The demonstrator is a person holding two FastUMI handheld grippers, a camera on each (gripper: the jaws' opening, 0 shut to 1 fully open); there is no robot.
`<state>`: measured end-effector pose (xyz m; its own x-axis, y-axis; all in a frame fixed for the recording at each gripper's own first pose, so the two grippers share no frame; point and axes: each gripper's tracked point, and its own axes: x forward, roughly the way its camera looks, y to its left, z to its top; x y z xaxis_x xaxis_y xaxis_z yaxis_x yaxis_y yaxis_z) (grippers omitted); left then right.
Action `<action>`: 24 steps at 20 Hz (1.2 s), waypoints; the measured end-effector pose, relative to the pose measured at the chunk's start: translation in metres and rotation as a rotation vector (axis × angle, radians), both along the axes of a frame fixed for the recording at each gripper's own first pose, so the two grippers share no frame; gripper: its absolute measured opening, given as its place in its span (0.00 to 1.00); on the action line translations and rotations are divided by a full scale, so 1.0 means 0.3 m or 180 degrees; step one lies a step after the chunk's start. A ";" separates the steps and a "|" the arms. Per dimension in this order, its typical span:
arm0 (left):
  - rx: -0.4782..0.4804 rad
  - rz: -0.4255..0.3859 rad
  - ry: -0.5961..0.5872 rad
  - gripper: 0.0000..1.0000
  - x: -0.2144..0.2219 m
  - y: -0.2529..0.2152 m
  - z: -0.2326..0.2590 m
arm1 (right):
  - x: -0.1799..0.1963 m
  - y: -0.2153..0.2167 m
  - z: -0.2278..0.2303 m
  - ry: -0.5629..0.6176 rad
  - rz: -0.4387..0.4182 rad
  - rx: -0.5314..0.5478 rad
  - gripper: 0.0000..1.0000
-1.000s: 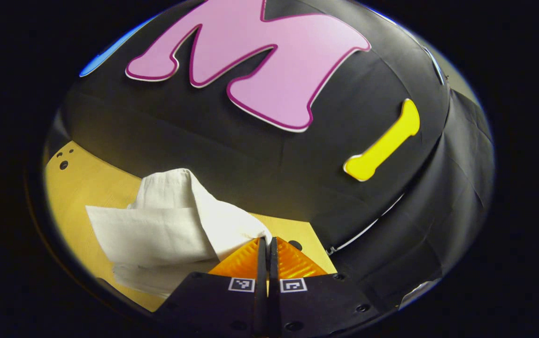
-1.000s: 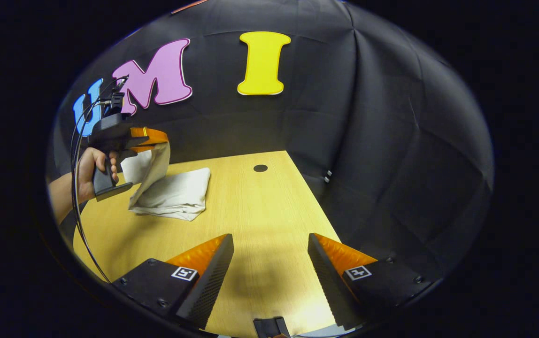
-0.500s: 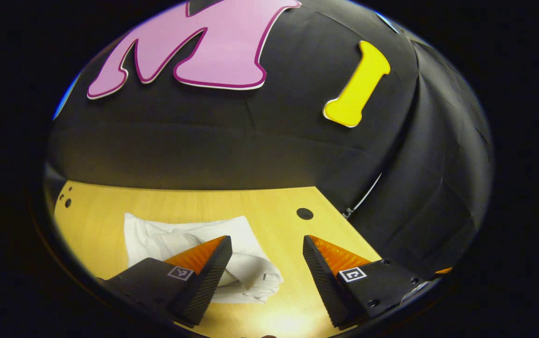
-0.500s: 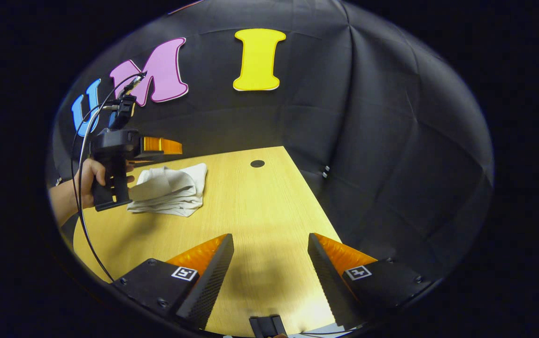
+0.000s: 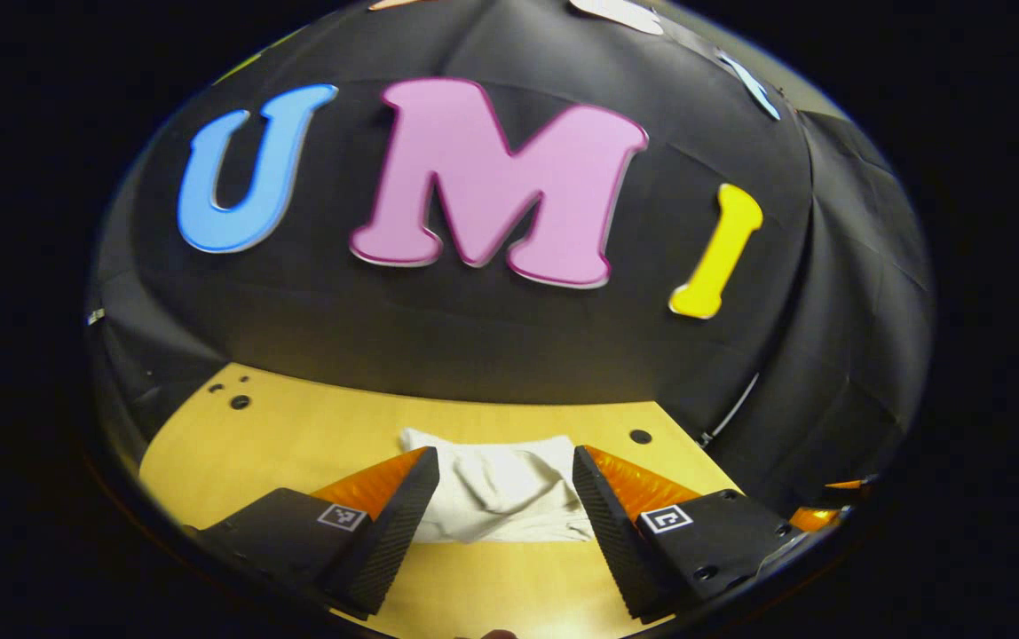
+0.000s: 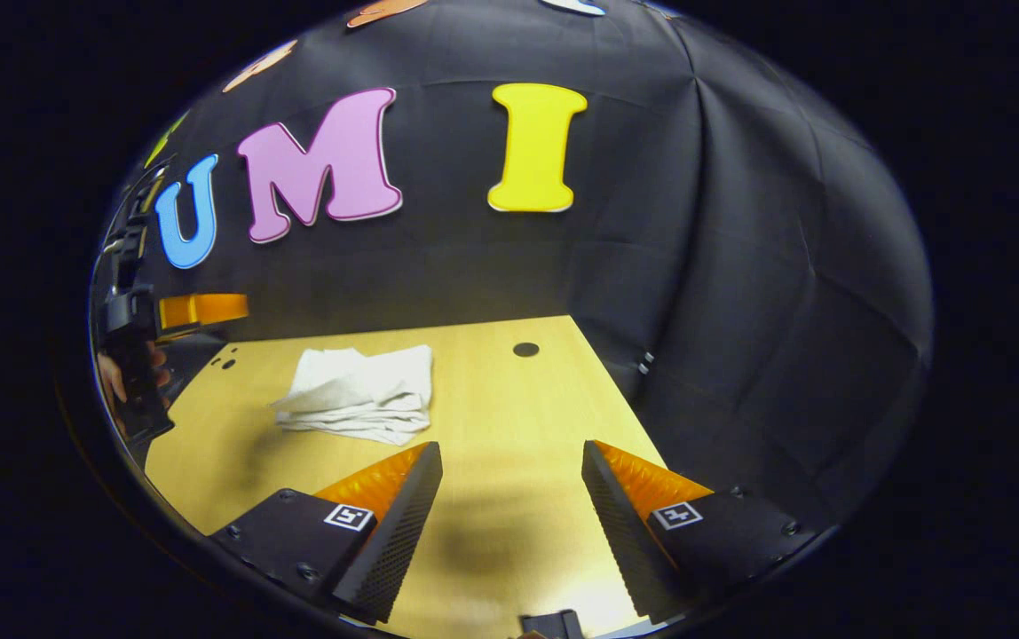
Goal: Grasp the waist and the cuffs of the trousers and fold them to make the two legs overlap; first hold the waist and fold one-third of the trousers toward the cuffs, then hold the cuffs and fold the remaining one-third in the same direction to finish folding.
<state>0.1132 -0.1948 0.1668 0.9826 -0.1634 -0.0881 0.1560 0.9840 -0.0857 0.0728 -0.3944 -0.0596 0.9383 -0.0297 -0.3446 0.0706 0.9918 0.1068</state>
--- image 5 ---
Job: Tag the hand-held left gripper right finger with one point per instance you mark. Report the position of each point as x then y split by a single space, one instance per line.
612 541

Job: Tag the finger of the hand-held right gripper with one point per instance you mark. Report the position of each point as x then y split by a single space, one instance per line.
851 485
816 517

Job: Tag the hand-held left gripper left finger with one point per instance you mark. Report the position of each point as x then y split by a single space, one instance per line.
398 532

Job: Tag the white jeans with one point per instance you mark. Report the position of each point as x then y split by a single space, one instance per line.
501 488

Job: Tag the black backdrop cloth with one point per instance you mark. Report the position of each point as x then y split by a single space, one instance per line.
474 337

